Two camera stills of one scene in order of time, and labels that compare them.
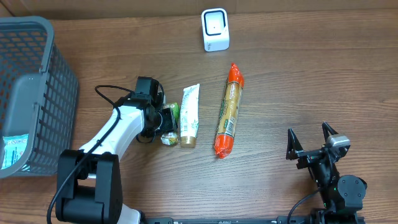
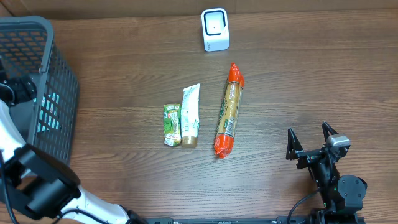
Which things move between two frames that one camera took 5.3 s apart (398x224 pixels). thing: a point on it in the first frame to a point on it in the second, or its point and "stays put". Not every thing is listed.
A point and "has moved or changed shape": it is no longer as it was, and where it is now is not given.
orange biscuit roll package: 224,136 stays put
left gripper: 171,124 to 26,88
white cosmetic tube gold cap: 189,118 stays put
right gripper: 309,156 stays put
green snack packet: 172,138 stays put
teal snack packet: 15,145 has moved or changed shape
